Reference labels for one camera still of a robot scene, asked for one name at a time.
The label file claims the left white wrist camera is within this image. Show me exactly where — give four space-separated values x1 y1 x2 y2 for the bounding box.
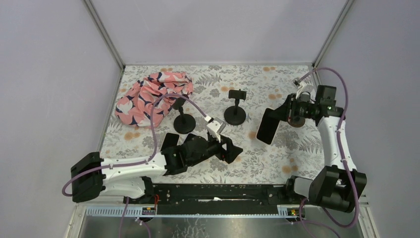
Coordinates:
207 118 226 142

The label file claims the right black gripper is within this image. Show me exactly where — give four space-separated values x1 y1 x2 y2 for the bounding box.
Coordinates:
268 94 317 123

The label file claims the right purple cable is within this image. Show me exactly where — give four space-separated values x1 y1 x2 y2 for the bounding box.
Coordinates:
297 67 360 238

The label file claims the phone with purple case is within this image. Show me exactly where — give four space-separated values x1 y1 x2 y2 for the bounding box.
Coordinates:
160 133 180 152

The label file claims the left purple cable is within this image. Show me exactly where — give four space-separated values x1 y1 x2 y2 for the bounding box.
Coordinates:
62 93 214 238

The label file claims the floral patterned table mat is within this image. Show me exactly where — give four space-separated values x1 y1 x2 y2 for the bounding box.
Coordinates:
117 65 324 184

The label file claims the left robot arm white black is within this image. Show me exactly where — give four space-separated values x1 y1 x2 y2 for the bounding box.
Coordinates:
70 133 243 204

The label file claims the aluminium frame rail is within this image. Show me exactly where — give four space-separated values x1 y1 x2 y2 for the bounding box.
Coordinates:
77 183 370 218

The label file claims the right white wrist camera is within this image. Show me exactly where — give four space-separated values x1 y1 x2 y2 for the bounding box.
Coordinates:
293 79 314 99

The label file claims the phone with beige case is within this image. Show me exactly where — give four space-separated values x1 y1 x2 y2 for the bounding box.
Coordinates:
256 108 280 145

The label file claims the purple cable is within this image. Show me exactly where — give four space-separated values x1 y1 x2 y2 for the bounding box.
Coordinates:
297 67 360 238
62 93 214 238

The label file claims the pink floral crumpled cloth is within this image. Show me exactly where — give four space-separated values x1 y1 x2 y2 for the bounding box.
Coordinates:
114 72 193 127

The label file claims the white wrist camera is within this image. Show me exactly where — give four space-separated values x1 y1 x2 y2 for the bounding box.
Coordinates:
207 118 226 142
293 79 314 99

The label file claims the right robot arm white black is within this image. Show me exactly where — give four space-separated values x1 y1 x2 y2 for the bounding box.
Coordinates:
268 85 367 213

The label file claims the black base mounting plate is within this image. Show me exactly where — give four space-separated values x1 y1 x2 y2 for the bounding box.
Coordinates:
123 183 303 215

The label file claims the wooden base phone stand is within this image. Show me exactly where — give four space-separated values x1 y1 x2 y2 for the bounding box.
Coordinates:
288 117 306 128

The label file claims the black phone stand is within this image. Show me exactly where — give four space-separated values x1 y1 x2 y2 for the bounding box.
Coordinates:
172 95 196 134
224 90 247 126

